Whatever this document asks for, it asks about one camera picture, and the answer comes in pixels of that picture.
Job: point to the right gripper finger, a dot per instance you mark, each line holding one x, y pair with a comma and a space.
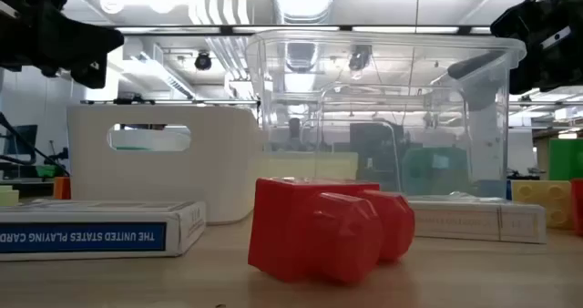
524, 21
473, 66

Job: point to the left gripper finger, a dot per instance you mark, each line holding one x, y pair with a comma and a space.
95, 39
91, 73

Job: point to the green toy brick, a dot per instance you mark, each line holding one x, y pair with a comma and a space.
567, 160

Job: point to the white plastic bin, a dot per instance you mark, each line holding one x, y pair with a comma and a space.
136, 180

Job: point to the orange toy block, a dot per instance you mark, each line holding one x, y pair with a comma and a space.
62, 188

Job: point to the yellow toy brick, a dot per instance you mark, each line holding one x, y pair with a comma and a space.
542, 203

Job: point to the red toy brick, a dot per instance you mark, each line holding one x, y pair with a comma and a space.
578, 208
296, 226

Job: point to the small yellow-green toy cube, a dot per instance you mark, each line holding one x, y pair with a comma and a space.
8, 198

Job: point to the clear plastic container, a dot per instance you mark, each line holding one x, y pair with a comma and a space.
273, 94

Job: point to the dark background monitor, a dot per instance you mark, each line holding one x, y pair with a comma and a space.
20, 141

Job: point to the small green background object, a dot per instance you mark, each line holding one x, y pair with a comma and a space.
45, 171

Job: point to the black ceiling spotlight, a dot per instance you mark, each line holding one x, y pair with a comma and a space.
360, 57
202, 61

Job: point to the blue toy block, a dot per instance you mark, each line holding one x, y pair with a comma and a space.
494, 189

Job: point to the black overhead beam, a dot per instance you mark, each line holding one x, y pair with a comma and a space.
296, 27

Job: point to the black horizontal rail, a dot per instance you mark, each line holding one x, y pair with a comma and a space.
182, 102

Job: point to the silver ceiling duct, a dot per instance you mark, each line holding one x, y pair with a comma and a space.
303, 0

